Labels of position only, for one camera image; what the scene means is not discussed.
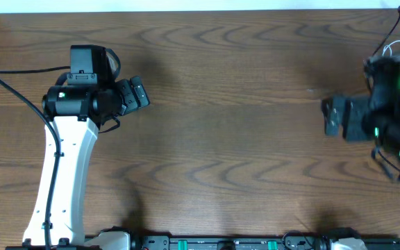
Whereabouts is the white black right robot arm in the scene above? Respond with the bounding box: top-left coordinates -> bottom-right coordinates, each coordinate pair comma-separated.
321,55 -> 400,181

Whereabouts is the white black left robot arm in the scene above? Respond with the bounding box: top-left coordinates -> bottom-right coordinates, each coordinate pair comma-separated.
14,44 -> 150,249

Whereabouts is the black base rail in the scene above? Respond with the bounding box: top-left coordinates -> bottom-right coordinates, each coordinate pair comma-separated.
129,228 -> 400,250

